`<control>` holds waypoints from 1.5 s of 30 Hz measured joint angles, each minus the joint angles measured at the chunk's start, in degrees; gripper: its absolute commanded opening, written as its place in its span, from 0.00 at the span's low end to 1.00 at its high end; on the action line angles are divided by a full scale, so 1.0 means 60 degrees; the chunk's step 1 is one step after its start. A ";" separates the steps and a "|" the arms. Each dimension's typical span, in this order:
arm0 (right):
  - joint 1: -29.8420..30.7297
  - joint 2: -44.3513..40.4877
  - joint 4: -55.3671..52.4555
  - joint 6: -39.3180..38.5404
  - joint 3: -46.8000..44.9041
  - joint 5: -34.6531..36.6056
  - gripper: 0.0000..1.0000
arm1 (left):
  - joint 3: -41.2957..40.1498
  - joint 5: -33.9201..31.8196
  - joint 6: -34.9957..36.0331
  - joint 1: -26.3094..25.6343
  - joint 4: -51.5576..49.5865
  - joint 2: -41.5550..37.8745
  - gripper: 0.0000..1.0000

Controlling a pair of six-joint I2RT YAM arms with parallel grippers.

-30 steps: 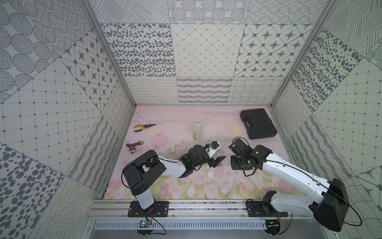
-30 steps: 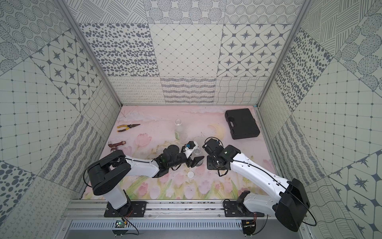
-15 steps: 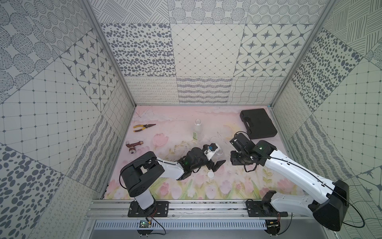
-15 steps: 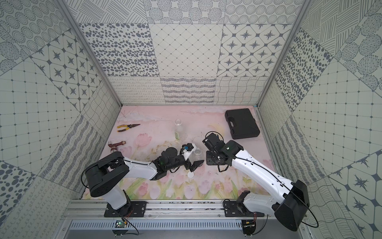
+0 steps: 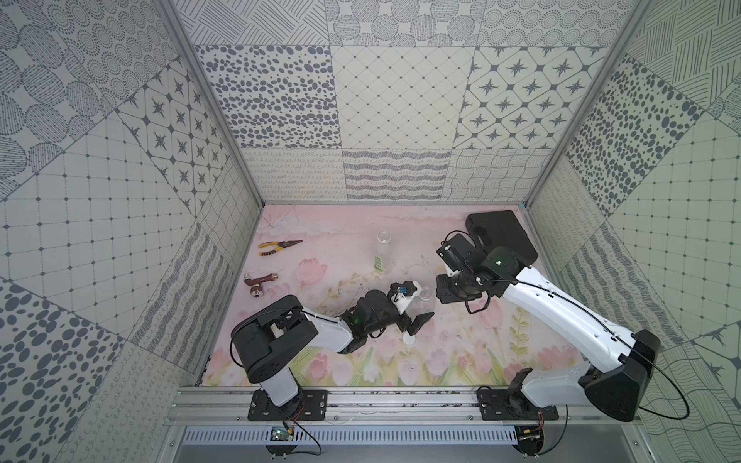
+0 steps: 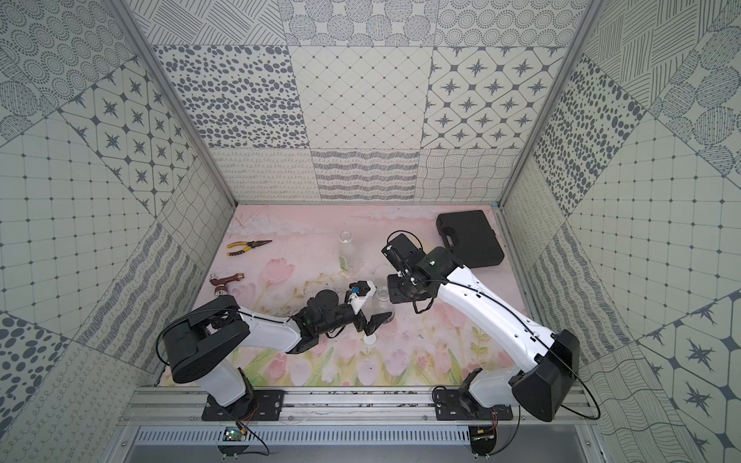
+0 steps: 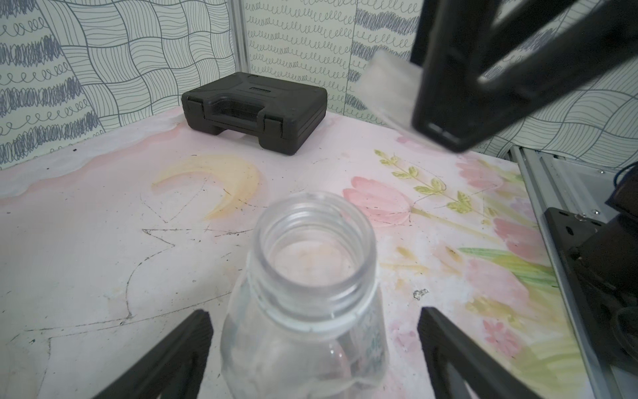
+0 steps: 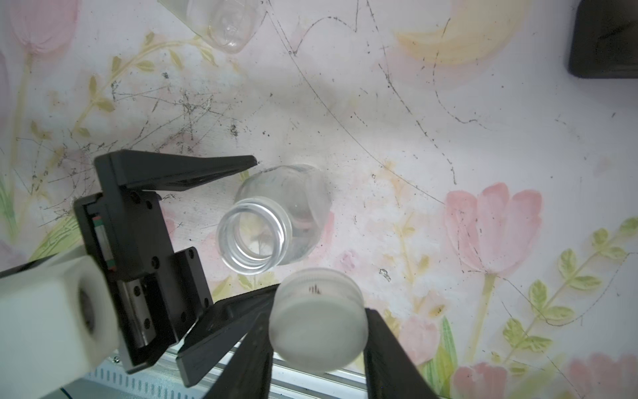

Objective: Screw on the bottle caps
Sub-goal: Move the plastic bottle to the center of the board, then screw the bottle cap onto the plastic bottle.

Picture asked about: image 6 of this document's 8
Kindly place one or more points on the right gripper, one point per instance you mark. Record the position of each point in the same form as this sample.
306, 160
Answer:
396, 294

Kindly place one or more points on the short clear plastic bottle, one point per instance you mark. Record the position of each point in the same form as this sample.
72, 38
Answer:
383, 304

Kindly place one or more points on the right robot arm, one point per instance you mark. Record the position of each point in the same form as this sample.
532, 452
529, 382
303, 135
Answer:
545, 363

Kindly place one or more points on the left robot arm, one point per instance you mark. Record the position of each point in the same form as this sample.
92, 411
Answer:
199, 344

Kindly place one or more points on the white bottle cap right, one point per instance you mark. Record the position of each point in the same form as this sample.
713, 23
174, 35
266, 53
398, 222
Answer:
370, 339

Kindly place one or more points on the tall clear plastic bottle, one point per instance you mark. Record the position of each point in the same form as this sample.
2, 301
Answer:
347, 253

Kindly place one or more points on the black plastic tool case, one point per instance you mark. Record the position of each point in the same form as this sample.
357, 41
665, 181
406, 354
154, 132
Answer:
469, 236

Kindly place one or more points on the floral pink table mat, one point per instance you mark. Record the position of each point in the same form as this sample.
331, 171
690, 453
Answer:
420, 347

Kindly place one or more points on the right controller board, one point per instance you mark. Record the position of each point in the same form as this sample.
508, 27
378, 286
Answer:
483, 440

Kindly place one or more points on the controller board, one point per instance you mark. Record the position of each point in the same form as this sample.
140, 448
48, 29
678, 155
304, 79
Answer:
233, 443
483, 440

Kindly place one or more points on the left controller board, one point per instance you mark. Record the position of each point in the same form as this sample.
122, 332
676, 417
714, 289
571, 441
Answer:
233, 443

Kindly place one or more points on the white slotted cable duct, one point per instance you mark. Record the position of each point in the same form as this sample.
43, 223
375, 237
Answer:
306, 435

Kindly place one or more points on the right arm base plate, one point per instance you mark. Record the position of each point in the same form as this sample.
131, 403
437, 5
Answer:
452, 405

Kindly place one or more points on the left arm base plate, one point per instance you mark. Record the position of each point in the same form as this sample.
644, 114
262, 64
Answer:
260, 405

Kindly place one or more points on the yellow handled pliers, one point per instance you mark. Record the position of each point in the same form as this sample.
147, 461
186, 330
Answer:
238, 248

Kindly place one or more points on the aluminium mounting rail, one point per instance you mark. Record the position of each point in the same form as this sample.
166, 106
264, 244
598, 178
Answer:
318, 406

